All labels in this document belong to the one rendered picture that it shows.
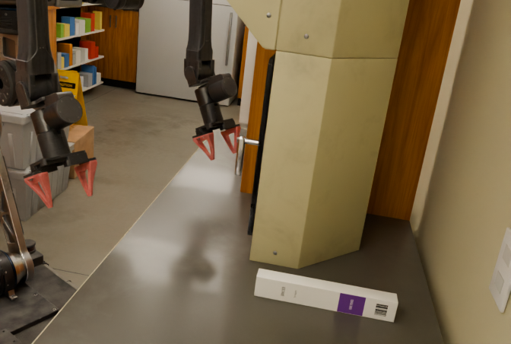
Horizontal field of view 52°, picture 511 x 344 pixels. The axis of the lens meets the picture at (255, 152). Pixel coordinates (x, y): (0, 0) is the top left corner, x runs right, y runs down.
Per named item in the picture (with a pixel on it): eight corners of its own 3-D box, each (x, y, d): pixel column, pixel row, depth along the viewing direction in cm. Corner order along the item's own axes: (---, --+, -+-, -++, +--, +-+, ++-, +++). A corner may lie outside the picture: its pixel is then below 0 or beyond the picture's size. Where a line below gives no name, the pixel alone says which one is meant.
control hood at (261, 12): (290, 34, 134) (296, -7, 131) (275, 50, 104) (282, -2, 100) (245, 28, 135) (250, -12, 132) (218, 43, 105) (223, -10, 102)
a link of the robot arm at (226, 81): (204, 66, 157) (183, 68, 150) (231, 53, 149) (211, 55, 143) (215, 105, 157) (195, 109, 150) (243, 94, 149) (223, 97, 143)
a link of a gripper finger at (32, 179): (79, 199, 112) (67, 156, 112) (49, 208, 106) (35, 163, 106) (63, 204, 116) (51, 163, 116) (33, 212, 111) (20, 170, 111)
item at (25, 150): (77, 142, 354) (77, 94, 343) (26, 173, 297) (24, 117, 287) (18, 132, 359) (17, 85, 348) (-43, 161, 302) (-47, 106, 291)
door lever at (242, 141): (255, 179, 117) (257, 176, 119) (261, 139, 114) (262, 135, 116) (232, 176, 118) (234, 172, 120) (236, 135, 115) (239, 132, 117)
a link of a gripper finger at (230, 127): (248, 149, 155) (239, 119, 155) (232, 154, 150) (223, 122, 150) (231, 154, 160) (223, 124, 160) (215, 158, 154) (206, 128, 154)
